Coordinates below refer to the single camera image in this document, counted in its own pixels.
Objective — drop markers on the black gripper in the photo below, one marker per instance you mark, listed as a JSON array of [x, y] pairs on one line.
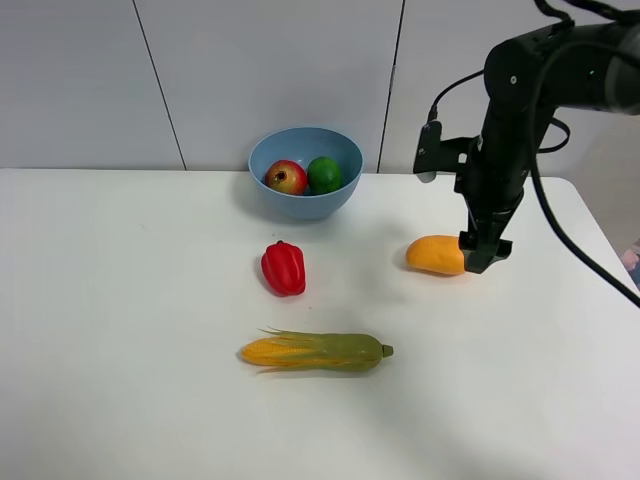
[[491, 183]]

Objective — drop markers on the green lime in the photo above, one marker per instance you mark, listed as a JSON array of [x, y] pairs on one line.
[[324, 176]]

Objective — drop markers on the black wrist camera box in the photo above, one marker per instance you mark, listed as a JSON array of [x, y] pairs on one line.
[[435, 155]]

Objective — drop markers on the blue plastic bowl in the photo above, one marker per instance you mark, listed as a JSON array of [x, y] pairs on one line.
[[302, 145]]

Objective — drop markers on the orange yellow mango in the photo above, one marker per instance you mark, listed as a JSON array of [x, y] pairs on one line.
[[439, 254]]

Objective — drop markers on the red pomegranate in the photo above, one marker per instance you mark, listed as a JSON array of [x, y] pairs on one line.
[[286, 177]]

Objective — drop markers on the red bell pepper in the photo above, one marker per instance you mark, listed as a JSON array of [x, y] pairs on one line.
[[283, 268]]

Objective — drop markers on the corn cob with husk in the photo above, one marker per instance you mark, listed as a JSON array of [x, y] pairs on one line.
[[283, 350]]

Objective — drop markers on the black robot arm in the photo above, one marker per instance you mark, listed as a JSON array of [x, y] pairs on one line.
[[589, 67]]

